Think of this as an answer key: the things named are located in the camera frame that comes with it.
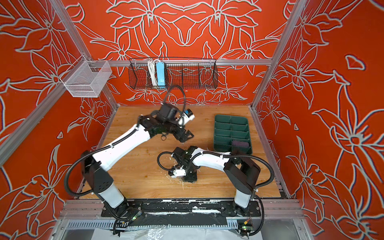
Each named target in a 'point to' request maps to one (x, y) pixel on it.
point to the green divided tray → (228, 128)
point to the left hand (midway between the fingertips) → (188, 128)
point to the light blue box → (160, 74)
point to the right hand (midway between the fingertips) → (188, 177)
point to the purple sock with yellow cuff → (240, 143)
